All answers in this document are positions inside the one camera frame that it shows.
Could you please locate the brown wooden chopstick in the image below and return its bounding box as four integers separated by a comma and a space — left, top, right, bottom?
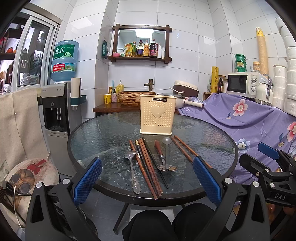
173, 135, 199, 159
138, 138, 163, 197
171, 137, 193, 164
129, 140, 158, 199

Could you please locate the wooden-handled metal spoon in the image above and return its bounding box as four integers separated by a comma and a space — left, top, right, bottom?
154, 140, 178, 172

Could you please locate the silver metal spoon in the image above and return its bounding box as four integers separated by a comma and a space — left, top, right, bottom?
124, 151, 141, 195

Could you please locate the black chopstick gold band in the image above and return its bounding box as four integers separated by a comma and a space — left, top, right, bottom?
135, 140, 159, 199

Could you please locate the purple floral cloth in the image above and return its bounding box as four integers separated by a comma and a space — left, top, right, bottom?
173, 93, 295, 184

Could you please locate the dog print cushion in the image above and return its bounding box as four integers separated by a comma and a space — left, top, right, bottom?
1, 159, 60, 228

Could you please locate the white bowl stack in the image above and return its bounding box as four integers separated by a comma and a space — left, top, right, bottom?
273, 18, 295, 116

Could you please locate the white thermos kettle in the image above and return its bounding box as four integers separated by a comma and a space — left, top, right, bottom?
255, 78, 273, 106

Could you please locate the beige fabric cover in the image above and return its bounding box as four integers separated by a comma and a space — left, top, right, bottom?
1, 88, 48, 172

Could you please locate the white microwave oven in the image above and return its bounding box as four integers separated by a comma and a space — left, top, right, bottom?
226, 72, 266, 98

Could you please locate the yellow roll package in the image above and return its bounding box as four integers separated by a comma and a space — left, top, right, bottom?
210, 66, 219, 93

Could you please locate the water dispenser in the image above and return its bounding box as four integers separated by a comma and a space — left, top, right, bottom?
41, 81, 82, 177

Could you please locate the tall beige paper cup stack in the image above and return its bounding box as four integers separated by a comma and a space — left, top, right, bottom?
256, 27, 268, 75

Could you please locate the brown rice cooker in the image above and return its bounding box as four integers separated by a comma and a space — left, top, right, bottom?
173, 80, 199, 97

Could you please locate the cream pan with lid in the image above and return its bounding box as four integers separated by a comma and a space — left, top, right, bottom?
157, 92, 204, 110

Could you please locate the round glass table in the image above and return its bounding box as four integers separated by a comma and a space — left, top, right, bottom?
67, 111, 239, 235

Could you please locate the green bowl stack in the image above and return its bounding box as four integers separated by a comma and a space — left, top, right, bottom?
234, 54, 247, 72

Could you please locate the wooden side counter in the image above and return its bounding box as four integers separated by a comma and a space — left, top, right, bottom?
93, 102, 181, 117

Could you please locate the cream perforated utensil holder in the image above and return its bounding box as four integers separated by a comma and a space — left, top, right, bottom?
140, 94, 177, 136

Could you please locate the paper cup stack holder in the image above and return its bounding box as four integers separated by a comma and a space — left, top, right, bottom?
70, 77, 86, 111

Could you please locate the yellow cup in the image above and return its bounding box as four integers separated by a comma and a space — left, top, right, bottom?
104, 94, 112, 104

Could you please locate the woven pattern basin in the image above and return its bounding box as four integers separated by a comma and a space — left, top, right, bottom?
117, 91, 156, 106

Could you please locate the bronze faucet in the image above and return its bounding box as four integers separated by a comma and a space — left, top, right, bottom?
144, 79, 154, 91

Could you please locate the yellow soap bottle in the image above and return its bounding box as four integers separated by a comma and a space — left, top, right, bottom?
116, 80, 124, 94

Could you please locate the blue water jug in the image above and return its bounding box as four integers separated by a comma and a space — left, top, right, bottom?
51, 40, 79, 82

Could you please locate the dark soy sauce bottle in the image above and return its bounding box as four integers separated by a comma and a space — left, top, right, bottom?
149, 39, 158, 58

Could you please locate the wooden framed mirror shelf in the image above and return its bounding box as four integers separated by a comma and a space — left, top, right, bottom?
109, 24, 173, 64

